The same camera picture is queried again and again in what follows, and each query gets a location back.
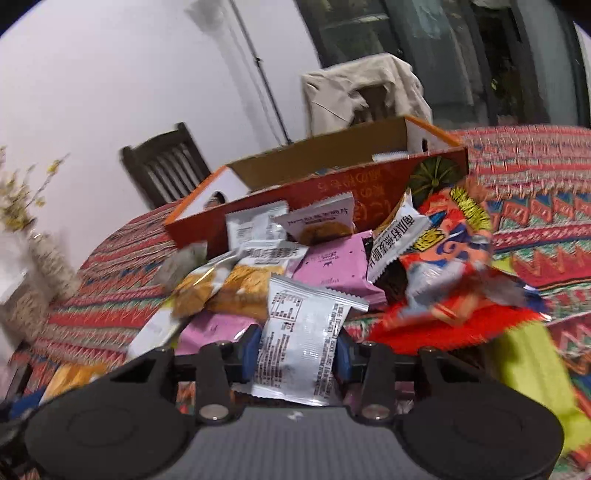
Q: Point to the green snack packet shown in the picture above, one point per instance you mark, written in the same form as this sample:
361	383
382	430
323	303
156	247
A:
526	369

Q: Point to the black lamp stand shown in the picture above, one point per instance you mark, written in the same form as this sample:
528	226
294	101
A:
263	74

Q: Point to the patterned vase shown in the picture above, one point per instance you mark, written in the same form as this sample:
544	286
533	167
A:
55	263

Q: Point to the yellow cracker snack packet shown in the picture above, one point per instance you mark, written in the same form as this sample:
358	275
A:
249	286

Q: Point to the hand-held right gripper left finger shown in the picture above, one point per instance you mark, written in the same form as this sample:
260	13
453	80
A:
249	353

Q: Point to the orange snack packet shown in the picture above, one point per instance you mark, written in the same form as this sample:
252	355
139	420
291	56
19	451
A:
69	376

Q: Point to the yellow flower branches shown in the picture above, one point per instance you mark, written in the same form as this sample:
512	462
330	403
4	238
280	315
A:
21	198

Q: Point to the long white cracker packet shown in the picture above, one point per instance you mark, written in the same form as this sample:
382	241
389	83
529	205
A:
194	290

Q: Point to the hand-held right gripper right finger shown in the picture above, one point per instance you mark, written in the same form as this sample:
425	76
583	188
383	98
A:
342	360

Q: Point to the grey clear snack packet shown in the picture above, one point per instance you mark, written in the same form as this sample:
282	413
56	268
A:
182	267

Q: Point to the red blue cartoon snack bag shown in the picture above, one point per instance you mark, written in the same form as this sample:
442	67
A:
452	249

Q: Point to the white cookie picture packet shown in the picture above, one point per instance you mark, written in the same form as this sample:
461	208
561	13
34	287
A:
318	217

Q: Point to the small white snack packet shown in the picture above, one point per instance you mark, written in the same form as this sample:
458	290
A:
249	226

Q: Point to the dark framed glass door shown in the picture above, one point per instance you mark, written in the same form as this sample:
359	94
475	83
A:
360	27

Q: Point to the red snack packet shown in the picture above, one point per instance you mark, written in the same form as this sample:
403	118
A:
415	330

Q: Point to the white silver snack packet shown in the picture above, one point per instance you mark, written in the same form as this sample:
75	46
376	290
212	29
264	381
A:
300	341

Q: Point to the red orange cardboard box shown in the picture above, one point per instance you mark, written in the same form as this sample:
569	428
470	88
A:
323	187

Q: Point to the white paper bag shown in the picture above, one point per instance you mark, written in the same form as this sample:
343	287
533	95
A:
14	267

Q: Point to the beige jacket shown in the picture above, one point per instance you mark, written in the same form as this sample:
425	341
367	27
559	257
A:
332	87

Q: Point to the pink snack packet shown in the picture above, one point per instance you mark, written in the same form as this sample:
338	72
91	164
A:
217	327
337	267

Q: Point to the dark wooden chair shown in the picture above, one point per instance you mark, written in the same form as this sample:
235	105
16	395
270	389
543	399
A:
161	166
369	104

